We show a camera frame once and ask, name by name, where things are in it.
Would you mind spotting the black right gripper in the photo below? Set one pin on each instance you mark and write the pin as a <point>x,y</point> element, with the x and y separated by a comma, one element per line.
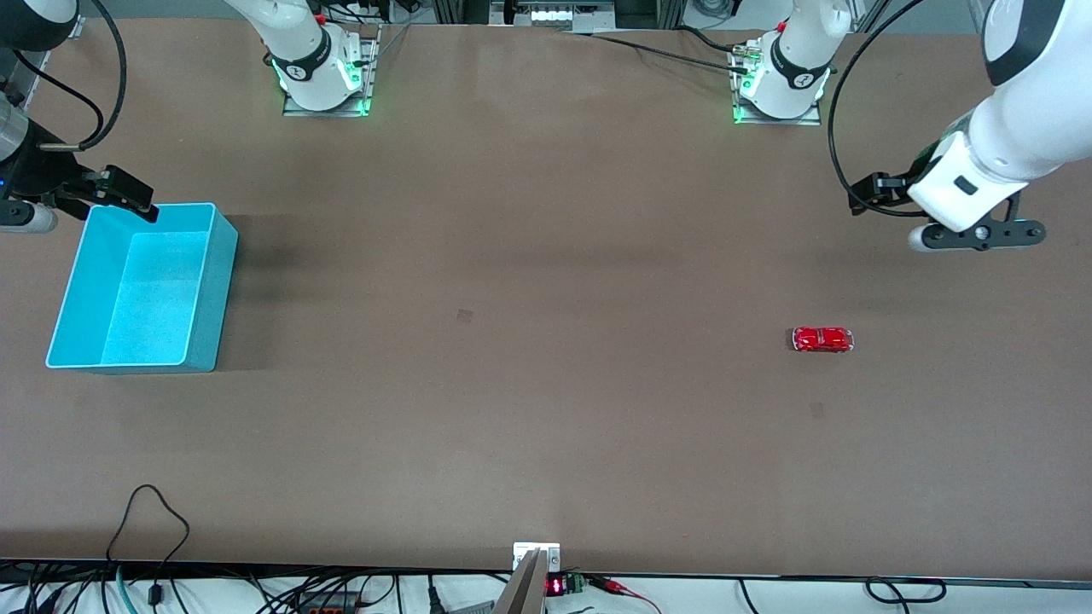
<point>41,173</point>

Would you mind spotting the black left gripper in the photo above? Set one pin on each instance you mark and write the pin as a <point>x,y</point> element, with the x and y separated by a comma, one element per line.
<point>887,189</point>

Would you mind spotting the red beetle toy car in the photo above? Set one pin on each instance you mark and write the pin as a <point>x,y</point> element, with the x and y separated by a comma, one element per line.
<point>822,339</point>

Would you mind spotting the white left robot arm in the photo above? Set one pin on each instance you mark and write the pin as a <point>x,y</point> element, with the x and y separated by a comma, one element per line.
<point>1032,119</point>

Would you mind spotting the blue plastic box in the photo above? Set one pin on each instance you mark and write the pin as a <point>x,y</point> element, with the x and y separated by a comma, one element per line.
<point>153,290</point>

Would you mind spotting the metal box with white lights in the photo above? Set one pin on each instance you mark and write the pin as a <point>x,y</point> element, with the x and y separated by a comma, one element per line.
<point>554,15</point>

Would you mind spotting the orange black power strip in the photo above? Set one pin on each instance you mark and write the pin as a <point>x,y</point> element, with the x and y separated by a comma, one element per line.
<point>328,604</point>

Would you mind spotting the red clip lead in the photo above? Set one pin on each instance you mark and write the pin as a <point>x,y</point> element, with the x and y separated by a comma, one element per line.
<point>610,585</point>

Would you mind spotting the small circuit board red display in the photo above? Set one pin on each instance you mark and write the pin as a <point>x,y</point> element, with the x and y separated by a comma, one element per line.
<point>556,587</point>

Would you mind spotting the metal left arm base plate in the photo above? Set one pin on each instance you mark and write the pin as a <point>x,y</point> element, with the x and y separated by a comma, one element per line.
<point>776,121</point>

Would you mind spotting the aluminium table edge rail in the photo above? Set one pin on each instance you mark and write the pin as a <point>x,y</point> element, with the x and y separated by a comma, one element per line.
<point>34,72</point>

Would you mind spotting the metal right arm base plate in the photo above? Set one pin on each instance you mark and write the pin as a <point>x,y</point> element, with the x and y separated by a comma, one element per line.
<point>373,68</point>

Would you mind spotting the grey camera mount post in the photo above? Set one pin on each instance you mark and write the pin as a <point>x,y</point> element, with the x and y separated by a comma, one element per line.
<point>525,588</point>

